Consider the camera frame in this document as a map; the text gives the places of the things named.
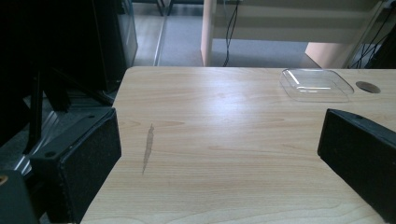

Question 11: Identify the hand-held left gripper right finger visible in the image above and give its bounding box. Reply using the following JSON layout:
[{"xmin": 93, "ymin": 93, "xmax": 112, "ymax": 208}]
[{"xmin": 317, "ymin": 107, "xmax": 396, "ymax": 224}]

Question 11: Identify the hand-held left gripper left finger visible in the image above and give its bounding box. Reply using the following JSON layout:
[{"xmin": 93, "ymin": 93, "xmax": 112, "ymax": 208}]
[{"xmin": 29, "ymin": 106, "xmax": 122, "ymax": 224}]

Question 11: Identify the black metal stand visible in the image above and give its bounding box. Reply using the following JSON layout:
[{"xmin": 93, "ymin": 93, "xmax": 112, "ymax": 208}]
[{"xmin": 21, "ymin": 66, "xmax": 115, "ymax": 157}]

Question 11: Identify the clear plastic tray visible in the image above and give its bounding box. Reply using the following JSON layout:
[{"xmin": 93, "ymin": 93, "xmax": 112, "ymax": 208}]
[{"xmin": 278, "ymin": 68, "xmax": 355, "ymax": 104}]

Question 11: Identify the dark cabinet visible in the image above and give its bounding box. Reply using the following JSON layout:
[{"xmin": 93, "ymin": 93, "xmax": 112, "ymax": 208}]
[{"xmin": 0, "ymin": 0, "xmax": 139, "ymax": 94}]

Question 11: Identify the light wooden desk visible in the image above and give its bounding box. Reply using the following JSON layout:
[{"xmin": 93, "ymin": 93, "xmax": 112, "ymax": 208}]
[{"xmin": 200, "ymin": 0, "xmax": 390, "ymax": 70}]

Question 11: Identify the bundle of black cables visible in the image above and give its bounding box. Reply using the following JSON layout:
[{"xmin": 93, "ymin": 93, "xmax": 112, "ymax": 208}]
[{"xmin": 348, "ymin": 6, "xmax": 396, "ymax": 70}]

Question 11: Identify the black cable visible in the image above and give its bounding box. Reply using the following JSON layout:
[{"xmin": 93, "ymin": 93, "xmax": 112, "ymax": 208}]
[{"xmin": 222, "ymin": 0, "xmax": 241, "ymax": 68}]

